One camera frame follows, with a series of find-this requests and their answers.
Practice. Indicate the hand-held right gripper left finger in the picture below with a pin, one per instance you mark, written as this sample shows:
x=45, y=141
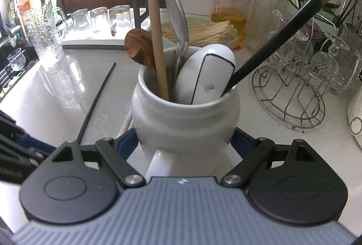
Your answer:
x=124, y=148

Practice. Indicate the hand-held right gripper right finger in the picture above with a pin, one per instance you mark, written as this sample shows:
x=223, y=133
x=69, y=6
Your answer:
x=243, y=146

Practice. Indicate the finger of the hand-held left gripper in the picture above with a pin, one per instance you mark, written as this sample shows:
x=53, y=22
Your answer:
x=25, y=146

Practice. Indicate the white ceramic mug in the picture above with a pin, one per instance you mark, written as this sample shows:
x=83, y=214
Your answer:
x=183, y=126

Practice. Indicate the white ceramic soup spoon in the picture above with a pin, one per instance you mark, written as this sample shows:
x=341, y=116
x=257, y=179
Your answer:
x=206, y=75

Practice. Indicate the brown wooden spoon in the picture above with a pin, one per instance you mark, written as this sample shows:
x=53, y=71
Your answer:
x=138, y=47

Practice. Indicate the wooden chopstick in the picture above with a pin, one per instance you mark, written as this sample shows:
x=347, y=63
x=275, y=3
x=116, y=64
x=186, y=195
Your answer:
x=155, y=21

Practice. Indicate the silver metal spoon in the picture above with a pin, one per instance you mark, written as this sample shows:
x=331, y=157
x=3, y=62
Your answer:
x=176, y=16

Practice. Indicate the small stemmed glass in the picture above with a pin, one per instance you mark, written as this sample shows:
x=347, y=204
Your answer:
x=16, y=59

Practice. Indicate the black kitchen sink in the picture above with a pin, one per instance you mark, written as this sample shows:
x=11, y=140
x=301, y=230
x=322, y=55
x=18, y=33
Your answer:
x=29, y=48

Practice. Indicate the tall textured glass mug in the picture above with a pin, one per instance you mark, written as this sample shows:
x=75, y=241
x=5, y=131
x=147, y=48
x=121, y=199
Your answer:
x=45, y=35

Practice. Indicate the white electric cooking pot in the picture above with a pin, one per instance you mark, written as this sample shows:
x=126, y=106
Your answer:
x=355, y=120

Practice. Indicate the clear stemmed glass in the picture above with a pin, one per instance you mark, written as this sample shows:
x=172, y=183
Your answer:
x=325, y=64
x=294, y=38

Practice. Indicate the steel kitchen faucet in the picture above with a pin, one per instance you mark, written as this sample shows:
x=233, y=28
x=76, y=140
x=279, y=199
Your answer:
x=12, y=29

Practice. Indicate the dried noodle bundle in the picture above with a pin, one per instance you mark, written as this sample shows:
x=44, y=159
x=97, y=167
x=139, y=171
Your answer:
x=209, y=33

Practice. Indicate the clear glass mug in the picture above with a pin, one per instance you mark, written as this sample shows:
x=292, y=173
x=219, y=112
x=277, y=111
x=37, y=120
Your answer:
x=263, y=21

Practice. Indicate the clear glass tumbler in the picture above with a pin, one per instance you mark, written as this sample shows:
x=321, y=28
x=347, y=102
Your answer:
x=100, y=20
x=121, y=20
x=80, y=20

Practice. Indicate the purple cup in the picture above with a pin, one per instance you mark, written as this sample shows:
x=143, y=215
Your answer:
x=309, y=33

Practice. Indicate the ribbed glass pitcher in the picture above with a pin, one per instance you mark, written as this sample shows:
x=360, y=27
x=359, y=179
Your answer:
x=349, y=64

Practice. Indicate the green plastic colander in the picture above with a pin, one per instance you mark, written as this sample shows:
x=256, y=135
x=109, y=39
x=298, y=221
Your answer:
x=195, y=19

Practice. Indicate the red-lidded plastic jar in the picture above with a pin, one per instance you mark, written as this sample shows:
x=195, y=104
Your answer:
x=232, y=7

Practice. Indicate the green utensil drainer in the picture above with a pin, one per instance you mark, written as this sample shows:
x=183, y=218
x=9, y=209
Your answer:
x=329, y=14

